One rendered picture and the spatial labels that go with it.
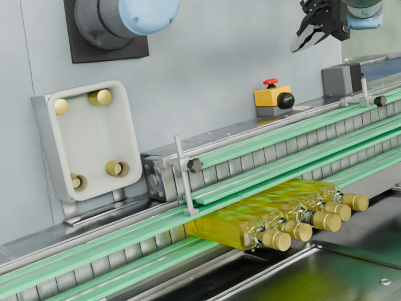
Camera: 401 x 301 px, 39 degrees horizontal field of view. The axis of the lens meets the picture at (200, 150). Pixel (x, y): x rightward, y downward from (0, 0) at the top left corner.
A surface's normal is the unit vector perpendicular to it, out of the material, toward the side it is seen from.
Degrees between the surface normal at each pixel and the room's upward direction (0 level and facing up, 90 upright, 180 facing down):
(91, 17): 77
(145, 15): 10
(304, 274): 90
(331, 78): 90
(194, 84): 0
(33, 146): 0
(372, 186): 0
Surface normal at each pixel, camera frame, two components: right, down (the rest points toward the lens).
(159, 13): 0.53, 0.21
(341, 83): -0.79, 0.26
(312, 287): -0.18, -0.96
